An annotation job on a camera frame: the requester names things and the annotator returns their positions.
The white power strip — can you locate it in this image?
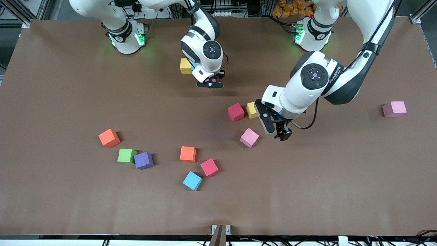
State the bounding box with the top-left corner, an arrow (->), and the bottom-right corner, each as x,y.
132,1 -> 157,13

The red foam cube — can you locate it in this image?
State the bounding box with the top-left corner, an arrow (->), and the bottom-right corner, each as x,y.
200,158 -> 220,178
227,103 -> 245,122

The orange foam cube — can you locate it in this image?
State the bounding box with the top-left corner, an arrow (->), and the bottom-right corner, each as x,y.
98,129 -> 121,149
180,146 -> 197,163

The silver metal bracket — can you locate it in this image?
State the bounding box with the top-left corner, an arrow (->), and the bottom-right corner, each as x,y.
211,224 -> 231,236

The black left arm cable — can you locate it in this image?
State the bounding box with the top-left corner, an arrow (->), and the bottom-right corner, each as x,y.
292,98 -> 320,130

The purple foam cube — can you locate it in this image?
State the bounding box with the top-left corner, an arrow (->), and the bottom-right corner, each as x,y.
133,152 -> 154,170

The green foam cube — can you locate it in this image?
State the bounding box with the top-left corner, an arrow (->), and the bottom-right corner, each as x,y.
117,148 -> 138,164

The brown camera post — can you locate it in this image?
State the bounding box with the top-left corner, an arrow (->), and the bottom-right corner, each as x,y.
208,224 -> 225,246

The yellow foam cube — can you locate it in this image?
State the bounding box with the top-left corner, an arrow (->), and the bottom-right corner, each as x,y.
246,101 -> 259,119
180,58 -> 194,75

